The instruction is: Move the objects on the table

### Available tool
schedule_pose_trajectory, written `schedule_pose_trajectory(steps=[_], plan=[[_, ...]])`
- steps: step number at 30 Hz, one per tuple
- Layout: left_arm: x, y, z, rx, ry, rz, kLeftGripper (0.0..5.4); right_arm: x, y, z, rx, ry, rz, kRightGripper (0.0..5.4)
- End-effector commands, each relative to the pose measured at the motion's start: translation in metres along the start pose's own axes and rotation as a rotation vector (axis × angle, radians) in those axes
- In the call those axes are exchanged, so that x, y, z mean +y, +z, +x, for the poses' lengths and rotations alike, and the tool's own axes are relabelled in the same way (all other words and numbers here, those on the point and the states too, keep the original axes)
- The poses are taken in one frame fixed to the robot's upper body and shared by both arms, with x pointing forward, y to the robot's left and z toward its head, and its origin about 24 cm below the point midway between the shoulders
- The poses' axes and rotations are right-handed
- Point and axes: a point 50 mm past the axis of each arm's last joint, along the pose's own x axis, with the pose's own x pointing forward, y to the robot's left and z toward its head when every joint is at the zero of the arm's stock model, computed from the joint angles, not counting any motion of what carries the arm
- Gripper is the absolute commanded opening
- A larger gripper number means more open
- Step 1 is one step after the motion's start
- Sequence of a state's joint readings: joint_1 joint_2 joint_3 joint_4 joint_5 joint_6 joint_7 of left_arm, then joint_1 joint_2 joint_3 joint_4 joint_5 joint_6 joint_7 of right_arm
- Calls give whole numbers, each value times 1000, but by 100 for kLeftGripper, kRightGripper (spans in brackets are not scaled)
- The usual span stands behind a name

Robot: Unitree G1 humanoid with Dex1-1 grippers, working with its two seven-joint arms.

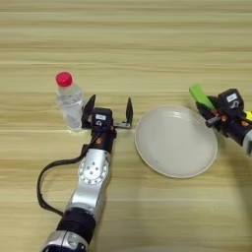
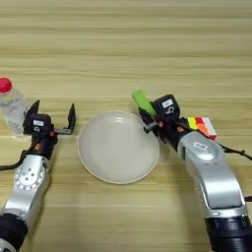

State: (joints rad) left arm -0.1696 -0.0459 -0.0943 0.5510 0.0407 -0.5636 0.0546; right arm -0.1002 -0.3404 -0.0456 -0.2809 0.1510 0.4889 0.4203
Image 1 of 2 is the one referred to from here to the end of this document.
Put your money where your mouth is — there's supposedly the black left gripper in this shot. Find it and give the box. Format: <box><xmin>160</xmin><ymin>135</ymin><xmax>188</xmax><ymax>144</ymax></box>
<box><xmin>81</xmin><ymin>94</ymin><xmax>134</xmax><ymax>155</ymax></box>

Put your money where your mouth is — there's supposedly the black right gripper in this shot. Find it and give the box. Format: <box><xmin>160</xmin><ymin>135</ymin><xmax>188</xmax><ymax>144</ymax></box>
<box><xmin>195</xmin><ymin>101</ymin><xmax>252</xmax><ymax>146</ymax></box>

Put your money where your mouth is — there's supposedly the green rectangular block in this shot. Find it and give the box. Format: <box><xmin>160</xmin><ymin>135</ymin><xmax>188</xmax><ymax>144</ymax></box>
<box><xmin>189</xmin><ymin>84</ymin><xmax>217</xmax><ymax>111</ymax></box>

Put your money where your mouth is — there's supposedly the black labelled box left gripper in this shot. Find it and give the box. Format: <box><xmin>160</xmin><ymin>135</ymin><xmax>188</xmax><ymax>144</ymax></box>
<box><xmin>91</xmin><ymin>107</ymin><xmax>114</xmax><ymax>128</ymax></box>

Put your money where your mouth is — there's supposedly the black labelled box gripper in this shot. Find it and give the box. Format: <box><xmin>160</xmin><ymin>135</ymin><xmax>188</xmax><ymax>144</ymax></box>
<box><xmin>217</xmin><ymin>88</ymin><xmax>246</xmax><ymax>111</ymax></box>
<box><xmin>91</xmin><ymin>107</ymin><xmax>114</xmax><ymax>128</ymax></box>

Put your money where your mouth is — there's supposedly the black labelled box right gripper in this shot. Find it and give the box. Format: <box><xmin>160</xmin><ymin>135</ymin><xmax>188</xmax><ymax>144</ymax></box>
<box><xmin>217</xmin><ymin>88</ymin><xmax>246</xmax><ymax>111</ymax></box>

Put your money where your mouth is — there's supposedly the clear bottle red cap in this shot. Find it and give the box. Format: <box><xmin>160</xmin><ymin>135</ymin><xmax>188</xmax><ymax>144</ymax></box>
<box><xmin>54</xmin><ymin>71</ymin><xmax>87</xmax><ymax>133</ymax></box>

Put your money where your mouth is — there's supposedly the round beige plate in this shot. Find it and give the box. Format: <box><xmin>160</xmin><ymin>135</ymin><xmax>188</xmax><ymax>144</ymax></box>
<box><xmin>134</xmin><ymin>104</ymin><xmax>219</xmax><ymax>179</ymax></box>

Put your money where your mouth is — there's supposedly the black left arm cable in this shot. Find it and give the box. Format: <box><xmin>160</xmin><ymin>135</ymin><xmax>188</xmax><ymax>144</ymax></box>
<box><xmin>36</xmin><ymin>144</ymin><xmax>91</xmax><ymax>218</ymax></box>

